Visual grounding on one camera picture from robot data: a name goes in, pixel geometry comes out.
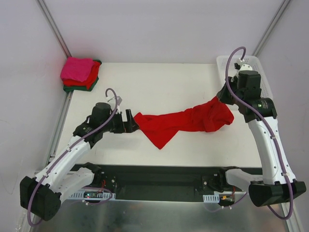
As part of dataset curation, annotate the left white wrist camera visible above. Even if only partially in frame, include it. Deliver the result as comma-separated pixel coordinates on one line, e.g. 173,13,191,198
106,96,122,114

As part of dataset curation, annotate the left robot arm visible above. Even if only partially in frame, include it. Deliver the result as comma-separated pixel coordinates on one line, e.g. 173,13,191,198
20,102,139,221

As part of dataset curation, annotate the folded pink t shirt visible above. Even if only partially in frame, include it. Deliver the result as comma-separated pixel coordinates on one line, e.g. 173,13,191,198
60,57,94,82

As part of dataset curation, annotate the right grey cable duct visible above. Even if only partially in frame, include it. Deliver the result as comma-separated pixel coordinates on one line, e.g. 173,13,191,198
203,194,220,203

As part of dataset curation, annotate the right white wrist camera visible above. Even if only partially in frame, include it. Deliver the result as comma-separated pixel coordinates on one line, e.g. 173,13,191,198
231,58,253,82

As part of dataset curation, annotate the folded green t shirt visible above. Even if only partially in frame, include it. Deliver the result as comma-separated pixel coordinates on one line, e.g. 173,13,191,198
63,58,102,92

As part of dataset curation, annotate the red t shirt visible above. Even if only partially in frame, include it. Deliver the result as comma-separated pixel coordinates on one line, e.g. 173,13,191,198
134,97,234,149
63,60,101,90

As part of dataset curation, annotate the left grey cable duct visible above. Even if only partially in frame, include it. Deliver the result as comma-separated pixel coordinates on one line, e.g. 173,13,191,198
68,190,111,201

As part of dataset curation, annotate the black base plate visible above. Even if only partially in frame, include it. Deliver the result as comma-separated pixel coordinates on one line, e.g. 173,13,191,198
73,163,245,201

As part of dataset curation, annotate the folded red t shirt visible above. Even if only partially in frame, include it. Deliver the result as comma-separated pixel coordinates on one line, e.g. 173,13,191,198
63,60,101,90

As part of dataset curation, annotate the grey cable duct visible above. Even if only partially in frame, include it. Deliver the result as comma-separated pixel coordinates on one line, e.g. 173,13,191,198
68,190,111,201
203,194,220,203

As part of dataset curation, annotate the white plastic basket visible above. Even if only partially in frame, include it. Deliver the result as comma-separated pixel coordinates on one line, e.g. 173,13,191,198
216,55,273,99

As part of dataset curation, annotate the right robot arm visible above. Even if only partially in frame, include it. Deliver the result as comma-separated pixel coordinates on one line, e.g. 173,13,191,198
217,70,307,207

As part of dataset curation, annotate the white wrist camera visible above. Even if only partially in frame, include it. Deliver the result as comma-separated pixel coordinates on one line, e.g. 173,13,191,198
231,58,253,82
106,96,122,114

